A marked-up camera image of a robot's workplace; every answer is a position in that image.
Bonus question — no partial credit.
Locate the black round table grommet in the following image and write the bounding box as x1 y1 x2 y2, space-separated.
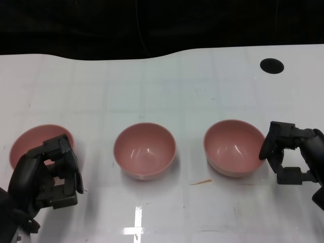
260 58 285 74

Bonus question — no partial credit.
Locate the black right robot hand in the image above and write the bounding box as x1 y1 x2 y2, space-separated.
259 121 324 188

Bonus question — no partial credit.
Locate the orange tape scrap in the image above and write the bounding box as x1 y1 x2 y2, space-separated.
189 179 212 186

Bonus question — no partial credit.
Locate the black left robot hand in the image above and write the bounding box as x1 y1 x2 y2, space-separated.
7 134 84 218

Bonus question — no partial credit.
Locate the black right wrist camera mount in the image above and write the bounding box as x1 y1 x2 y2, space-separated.
312 187 324 211

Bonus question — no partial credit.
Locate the black backdrop cloth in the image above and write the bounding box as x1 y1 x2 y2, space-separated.
0 0 324 61

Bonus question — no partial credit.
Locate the pink plastic bowl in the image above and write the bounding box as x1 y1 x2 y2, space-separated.
9 124 75 171
113 122 177 181
203 118 266 178

